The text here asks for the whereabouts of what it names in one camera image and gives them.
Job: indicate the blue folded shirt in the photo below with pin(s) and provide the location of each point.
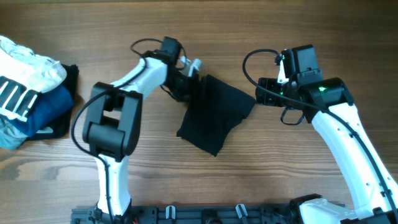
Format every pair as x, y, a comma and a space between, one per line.
32, 125

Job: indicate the light blue folded garment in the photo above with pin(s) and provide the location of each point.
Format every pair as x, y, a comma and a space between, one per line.
11, 137

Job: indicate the white folded shirt black print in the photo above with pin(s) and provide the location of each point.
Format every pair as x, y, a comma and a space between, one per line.
24, 77

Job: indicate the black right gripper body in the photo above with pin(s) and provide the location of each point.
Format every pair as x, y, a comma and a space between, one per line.
262, 91

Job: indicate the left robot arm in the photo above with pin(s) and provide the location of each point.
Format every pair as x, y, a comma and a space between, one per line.
113, 124

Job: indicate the black polo shirt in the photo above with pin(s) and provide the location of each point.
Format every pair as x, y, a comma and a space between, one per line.
216, 110

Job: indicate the black folded garment in pile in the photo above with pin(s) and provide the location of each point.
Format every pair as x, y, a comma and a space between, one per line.
61, 100

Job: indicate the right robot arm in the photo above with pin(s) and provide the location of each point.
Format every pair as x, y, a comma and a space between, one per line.
329, 107

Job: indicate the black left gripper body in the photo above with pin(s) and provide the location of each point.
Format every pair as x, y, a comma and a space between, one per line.
181, 84

